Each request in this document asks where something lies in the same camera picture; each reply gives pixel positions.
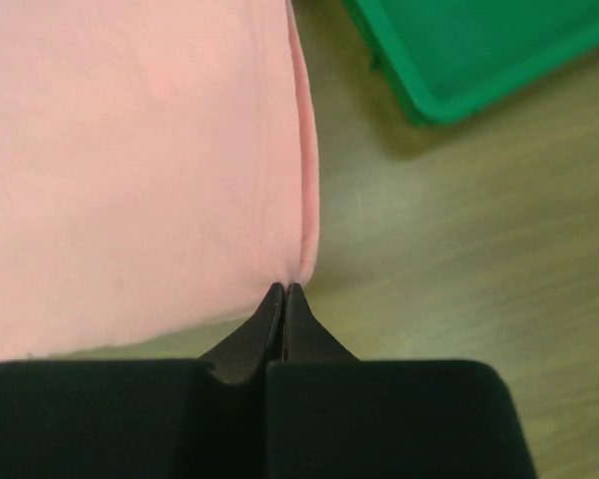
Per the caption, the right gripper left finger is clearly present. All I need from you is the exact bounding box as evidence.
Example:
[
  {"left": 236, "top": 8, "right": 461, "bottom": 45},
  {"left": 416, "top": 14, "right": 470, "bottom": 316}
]
[{"left": 0, "top": 284, "right": 285, "bottom": 478}]

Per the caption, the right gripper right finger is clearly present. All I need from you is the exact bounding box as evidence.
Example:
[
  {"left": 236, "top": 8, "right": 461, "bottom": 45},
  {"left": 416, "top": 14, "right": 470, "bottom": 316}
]
[{"left": 266, "top": 285, "right": 536, "bottom": 478}]

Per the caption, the salmon pink t-shirt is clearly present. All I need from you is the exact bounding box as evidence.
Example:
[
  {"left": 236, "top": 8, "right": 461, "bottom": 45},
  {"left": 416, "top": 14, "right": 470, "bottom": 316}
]
[{"left": 0, "top": 1, "right": 319, "bottom": 361}]

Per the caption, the green plastic tray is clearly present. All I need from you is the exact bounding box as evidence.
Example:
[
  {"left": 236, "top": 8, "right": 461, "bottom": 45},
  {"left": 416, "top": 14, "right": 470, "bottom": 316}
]
[{"left": 344, "top": 0, "right": 599, "bottom": 125}]

